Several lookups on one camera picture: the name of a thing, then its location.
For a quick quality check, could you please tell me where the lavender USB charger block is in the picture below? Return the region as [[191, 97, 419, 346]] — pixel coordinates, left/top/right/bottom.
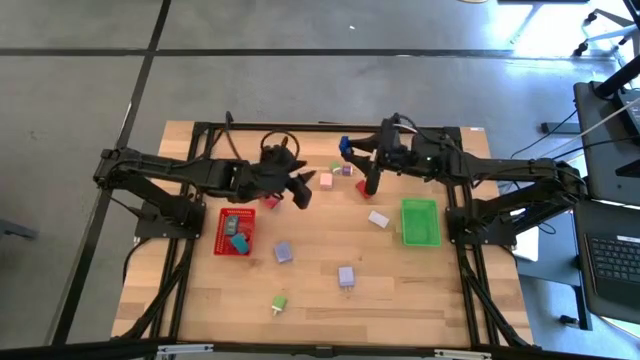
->
[[273, 241, 294, 265]]

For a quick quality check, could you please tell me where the silver frame bracket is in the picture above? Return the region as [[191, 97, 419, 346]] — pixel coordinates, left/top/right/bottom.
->
[[433, 348, 492, 360], [156, 343, 215, 357]]

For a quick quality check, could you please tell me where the red plastic basket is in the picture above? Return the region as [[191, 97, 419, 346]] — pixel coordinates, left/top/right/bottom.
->
[[213, 207, 257, 257]]

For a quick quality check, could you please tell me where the office chair base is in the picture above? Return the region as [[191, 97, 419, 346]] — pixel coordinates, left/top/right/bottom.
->
[[573, 8, 640, 57]]

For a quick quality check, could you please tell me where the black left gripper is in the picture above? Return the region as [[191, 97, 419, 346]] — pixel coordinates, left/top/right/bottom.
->
[[234, 143, 318, 211]]

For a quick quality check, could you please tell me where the black frame cable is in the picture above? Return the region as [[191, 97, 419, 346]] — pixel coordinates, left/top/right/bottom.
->
[[223, 110, 245, 161]]

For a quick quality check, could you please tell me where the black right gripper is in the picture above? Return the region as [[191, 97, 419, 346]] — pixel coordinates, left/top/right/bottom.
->
[[342, 115, 419, 198]]

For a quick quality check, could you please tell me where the lavender charger with prongs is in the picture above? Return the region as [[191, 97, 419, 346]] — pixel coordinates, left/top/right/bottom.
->
[[337, 265, 357, 294]]

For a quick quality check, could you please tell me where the green plastic basket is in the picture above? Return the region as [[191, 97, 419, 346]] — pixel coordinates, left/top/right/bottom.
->
[[400, 197, 443, 248]]

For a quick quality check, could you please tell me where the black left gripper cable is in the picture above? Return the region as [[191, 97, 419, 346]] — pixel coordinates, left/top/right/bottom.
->
[[259, 128, 301, 161]]

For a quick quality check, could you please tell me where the black table frame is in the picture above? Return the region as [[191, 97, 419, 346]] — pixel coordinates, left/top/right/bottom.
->
[[112, 121, 536, 360]]

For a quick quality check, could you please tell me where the white paper sheet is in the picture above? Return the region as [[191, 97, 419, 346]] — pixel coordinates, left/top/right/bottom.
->
[[512, 225, 541, 262]]

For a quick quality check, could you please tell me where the black side desk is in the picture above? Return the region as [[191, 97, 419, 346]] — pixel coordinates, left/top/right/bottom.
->
[[572, 79, 640, 201]]

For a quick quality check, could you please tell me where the black laptop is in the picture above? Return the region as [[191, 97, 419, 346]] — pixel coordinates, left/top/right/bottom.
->
[[582, 230, 640, 301]]

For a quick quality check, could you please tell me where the white flat charger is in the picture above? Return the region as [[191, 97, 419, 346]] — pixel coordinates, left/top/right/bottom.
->
[[367, 209, 391, 230]]

